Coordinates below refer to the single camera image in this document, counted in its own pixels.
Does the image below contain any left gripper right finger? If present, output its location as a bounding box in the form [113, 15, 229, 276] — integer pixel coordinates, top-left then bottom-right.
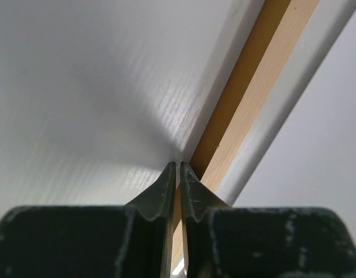
[180, 162, 356, 277]

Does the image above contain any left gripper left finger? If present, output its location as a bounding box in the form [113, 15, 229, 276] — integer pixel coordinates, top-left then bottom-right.
[0, 162, 176, 277]

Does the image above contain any wooden picture frame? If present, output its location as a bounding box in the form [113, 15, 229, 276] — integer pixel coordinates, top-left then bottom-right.
[169, 0, 321, 270]

